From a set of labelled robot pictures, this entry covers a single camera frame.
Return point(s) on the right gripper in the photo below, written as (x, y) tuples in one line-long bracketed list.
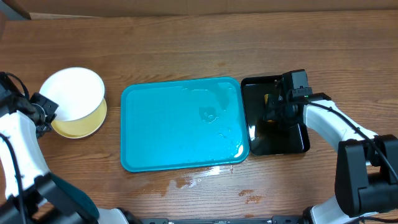
[(273, 117)]

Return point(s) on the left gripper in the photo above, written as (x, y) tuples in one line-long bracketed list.
[(52, 107)]

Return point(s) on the green yellow sponge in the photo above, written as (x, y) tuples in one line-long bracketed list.
[(266, 107)]

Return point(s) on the white plate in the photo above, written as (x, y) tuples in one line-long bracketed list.
[(78, 92)]

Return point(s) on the green rimmed plate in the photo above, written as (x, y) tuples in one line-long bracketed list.
[(83, 127)]

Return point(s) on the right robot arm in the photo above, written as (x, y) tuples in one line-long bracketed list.
[(366, 167)]

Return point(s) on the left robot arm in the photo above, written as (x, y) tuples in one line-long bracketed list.
[(33, 193)]

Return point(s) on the black rectangular tray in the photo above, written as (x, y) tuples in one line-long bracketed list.
[(267, 138)]

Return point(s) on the teal plastic tray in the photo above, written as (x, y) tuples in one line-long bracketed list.
[(183, 124)]

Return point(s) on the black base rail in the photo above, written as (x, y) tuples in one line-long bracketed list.
[(277, 219)]

